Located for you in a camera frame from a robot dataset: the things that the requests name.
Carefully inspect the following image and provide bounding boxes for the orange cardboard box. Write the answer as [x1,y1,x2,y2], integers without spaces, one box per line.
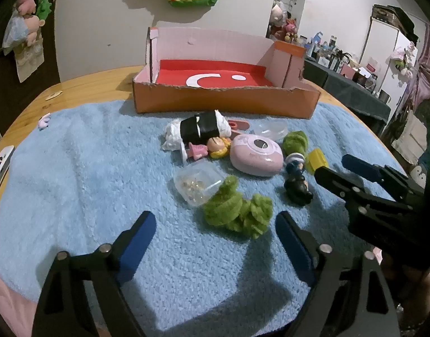
[132,26,322,120]

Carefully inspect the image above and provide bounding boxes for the black and white sushi plush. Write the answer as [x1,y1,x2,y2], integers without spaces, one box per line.
[162,110,233,152]

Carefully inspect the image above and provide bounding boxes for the purple curtain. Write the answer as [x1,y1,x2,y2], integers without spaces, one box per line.
[408,24,430,113]

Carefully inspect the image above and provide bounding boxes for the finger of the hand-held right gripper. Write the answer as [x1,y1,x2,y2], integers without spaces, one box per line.
[341,154,425,198]
[314,166,369,203]

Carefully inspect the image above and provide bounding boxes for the green plush toy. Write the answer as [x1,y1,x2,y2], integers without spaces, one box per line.
[37,0,52,20]

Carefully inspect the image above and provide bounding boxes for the pink round case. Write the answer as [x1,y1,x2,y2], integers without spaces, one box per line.
[230,133,283,177]

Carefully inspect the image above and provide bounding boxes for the small green chenille bundle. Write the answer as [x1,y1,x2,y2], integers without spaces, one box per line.
[282,131,309,156]

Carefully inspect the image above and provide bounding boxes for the blond figurine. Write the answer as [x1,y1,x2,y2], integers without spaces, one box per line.
[180,136,233,164]

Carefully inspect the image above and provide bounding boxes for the large green chenille bundle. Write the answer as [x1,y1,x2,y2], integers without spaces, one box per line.
[202,176,273,240]

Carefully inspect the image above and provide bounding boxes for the pink pig plush toy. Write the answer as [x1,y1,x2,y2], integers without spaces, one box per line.
[15,0,38,16]

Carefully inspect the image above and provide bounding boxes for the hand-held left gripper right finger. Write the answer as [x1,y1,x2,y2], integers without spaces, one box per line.
[275,211,402,337]

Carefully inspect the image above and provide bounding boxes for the white flower decoration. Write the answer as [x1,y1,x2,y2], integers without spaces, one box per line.
[391,42,417,78]

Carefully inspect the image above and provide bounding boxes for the beige paper bag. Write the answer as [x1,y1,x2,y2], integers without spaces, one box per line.
[15,38,45,83]

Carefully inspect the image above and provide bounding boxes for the pink cloth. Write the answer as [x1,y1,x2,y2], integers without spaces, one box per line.
[0,268,38,337]

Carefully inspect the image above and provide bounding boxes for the clear round lid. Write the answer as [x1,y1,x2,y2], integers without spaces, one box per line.
[252,120,289,142]

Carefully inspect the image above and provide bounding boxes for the dark-haired figurine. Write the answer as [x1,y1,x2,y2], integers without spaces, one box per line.
[283,152,314,206]

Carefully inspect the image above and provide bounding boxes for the row of bottles and boxes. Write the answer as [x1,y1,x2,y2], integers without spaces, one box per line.
[296,31,391,102]

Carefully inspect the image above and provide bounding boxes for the small clear plastic box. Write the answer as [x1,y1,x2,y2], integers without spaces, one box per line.
[173,158,227,207]

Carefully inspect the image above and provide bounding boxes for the yellow bottle cap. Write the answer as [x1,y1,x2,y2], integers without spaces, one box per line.
[306,148,329,173]

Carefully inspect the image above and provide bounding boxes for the black bag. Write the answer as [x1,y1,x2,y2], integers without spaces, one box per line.
[372,4,419,43]

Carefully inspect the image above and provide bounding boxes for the person's right hand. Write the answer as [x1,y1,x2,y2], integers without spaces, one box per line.
[382,256,430,328]

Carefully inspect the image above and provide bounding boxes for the dark cloth covered table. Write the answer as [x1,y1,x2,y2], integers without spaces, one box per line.
[303,58,391,134]

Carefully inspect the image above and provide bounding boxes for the white fridge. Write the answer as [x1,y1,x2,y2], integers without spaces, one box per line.
[363,5,417,95]

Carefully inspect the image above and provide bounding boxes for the dark brown door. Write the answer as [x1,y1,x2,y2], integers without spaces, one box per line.
[0,0,61,137]

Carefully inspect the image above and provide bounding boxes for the blue fluffy mat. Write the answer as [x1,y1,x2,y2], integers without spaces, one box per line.
[0,100,412,337]

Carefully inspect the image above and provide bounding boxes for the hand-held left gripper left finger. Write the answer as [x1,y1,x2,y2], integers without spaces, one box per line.
[32,211,157,337]

